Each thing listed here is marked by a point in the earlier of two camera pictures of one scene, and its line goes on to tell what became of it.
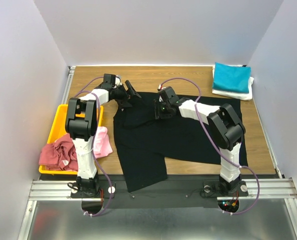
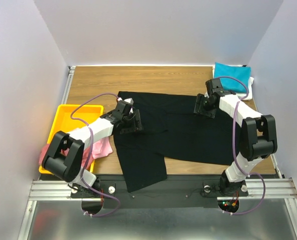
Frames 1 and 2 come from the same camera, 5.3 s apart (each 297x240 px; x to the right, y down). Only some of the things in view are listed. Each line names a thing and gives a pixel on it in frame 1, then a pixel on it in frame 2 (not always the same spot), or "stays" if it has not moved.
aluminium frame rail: [49, 190] stays
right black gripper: [157, 109] -> [204, 106]
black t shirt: [145, 142] stays
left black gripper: [126, 95] -> [132, 122]
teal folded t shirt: [233, 78] stays
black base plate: [181, 192] stays
